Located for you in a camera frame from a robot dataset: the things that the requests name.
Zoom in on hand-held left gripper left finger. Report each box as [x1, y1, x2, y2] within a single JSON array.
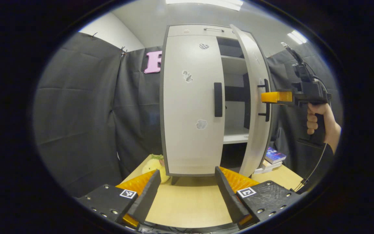
[[76, 170, 162, 229]]

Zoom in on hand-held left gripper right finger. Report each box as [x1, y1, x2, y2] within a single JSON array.
[[215, 166, 304, 227]]

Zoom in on square stickers shoe cabinet door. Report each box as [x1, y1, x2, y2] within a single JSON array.
[[229, 24, 272, 178]]

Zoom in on grey double-door shoe cabinet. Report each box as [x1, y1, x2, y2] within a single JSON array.
[[159, 24, 274, 186]]

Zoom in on checkered sticker shoe cabinet door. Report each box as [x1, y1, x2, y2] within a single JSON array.
[[163, 35, 225, 176]]

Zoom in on yellow plush toy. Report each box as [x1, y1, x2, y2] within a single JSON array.
[[141, 154, 171, 183]]

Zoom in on small ceiling light panel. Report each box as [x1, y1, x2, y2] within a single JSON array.
[[287, 30, 308, 45]]

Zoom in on blue book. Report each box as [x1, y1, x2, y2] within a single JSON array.
[[265, 147, 287, 164]]

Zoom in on large ceiling light panel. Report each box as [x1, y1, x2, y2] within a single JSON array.
[[166, 0, 244, 11]]

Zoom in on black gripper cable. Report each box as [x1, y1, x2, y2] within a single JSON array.
[[293, 143, 328, 193]]

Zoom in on cabinet drawer front with handle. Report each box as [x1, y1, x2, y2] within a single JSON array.
[[167, 25, 239, 37]]

